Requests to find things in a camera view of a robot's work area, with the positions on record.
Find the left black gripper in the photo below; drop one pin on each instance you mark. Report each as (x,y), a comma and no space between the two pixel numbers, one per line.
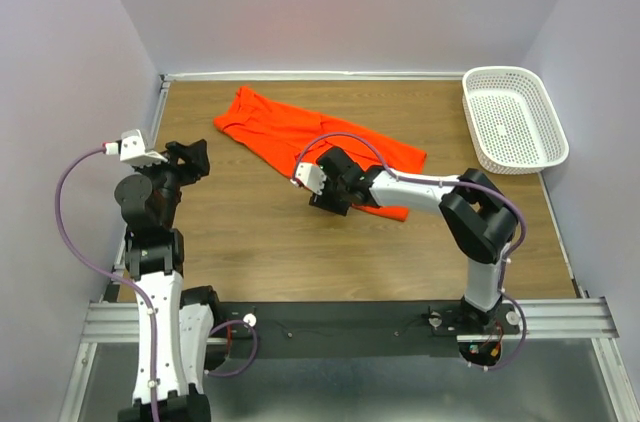
(196,159)

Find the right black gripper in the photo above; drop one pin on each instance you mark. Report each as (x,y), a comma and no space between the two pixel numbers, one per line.
(324,202)

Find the orange t-shirt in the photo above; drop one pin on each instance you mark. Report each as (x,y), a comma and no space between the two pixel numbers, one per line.
(280,134)

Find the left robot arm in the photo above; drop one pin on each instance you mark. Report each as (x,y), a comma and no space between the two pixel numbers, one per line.
(173,322)

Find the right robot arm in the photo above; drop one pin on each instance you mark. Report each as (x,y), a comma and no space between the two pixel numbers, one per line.
(474,210)

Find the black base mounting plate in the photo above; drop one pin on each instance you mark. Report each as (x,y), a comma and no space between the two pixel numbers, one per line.
(301,330)

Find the white perforated plastic basket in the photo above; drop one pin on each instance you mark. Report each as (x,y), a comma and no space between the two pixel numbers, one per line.
(512,121)

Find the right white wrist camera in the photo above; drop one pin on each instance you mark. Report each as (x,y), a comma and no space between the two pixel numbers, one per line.
(309,176)

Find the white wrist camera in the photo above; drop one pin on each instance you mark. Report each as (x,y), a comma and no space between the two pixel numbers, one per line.
(309,176)
(133,149)

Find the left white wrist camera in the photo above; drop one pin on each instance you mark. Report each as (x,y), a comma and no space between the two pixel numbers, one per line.
(133,149)

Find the aluminium frame rail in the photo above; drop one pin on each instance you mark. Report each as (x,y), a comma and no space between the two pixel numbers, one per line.
(110,321)

